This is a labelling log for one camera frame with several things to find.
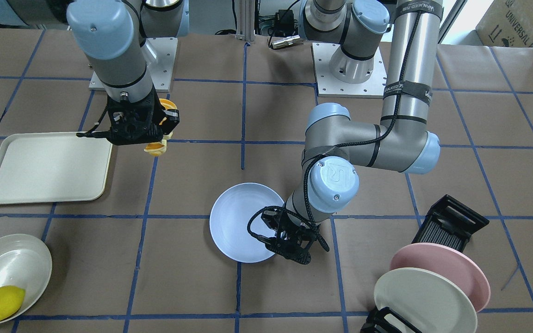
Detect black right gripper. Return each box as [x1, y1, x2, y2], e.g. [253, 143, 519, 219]
[105, 95, 180, 146]

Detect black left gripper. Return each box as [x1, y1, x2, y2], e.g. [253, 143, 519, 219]
[257, 208, 319, 264]

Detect sliced orange bread loaf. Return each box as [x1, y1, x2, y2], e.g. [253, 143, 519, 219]
[144, 98, 178, 157]

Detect light blue plate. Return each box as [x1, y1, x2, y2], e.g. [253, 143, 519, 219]
[210, 183, 283, 263]

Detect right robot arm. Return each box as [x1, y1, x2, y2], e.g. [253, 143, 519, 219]
[0, 0, 190, 153]

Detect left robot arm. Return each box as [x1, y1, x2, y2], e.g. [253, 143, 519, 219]
[249, 0, 444, 264]

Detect cream plate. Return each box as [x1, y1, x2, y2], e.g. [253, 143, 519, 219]
[373, 267, 477, 333]

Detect pink plate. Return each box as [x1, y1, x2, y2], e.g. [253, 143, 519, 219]
[390, 242, 491, 312]

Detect cream rectangular tray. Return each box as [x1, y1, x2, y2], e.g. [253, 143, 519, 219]
[0, 132, 112, 204]

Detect silver cylindrical connector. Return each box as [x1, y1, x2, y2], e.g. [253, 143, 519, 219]
[271, 35, 304, 50]

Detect black power adapter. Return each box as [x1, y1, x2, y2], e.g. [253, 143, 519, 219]
[273, 9, 295, 30]

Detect black dish rack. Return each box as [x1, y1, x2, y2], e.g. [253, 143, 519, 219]
[361, 195, 489, 333]

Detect cream shallow bowl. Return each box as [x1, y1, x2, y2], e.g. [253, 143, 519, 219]
[0, 234, 52, 324]

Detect cardboard box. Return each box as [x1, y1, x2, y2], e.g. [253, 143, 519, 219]
[476, 0, 533, 47]

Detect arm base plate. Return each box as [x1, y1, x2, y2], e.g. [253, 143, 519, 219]
[312, 43, 387, 99]
[83, 37, 178, 102]

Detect aluminium frame post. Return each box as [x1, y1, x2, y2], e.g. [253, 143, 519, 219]
[234, 0, 256, 44]

